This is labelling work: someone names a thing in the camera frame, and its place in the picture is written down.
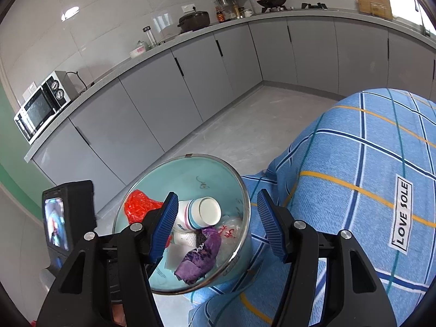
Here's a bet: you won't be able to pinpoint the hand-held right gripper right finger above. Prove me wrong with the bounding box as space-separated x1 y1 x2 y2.
256 188 398 327

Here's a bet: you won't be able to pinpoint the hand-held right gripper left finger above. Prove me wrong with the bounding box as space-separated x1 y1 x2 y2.
36 192 180 327

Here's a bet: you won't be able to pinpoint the white sponge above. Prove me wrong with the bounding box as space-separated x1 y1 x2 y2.
164 245 186 270

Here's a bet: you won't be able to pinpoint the white paper cup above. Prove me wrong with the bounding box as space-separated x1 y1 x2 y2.
172 196 222 234

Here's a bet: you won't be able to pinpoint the clear plastic bag red print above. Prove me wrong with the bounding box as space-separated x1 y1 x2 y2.
214 216 247 266

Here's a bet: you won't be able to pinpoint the purple wrapper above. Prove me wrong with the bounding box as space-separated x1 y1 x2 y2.
174 228 223 285

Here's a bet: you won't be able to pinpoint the teal trash bin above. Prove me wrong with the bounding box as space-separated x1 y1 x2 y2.
112 154 253 295

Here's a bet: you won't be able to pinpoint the blue plaid tablecloth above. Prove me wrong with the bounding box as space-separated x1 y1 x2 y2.
189 89 436 327

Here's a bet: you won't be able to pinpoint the white microwave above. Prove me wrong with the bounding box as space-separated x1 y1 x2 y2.
14 71 80 145

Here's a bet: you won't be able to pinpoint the grey lower cabinets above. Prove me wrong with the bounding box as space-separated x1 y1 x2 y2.
32 15 436 191

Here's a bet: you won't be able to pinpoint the grey countertop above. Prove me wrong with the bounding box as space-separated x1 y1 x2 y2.
24 7 436 164

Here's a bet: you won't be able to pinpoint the glass bottle black cap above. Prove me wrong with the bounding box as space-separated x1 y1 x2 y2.
143 26 158 47

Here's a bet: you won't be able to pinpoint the black cooking pot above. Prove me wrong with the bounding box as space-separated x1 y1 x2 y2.
177 11 211 34

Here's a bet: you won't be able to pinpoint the gas stove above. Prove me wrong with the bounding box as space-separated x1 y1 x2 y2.
261 3 328 13

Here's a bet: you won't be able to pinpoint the black wok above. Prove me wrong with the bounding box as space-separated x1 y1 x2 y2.
250 0 288 8

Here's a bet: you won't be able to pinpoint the wooden cutting board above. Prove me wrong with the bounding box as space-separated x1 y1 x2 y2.
354 0 394 20

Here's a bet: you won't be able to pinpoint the metal faucet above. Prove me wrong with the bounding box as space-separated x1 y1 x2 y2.
414 0 431 36

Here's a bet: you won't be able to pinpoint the black power cable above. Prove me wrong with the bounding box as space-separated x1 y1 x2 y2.
66 71 94 94

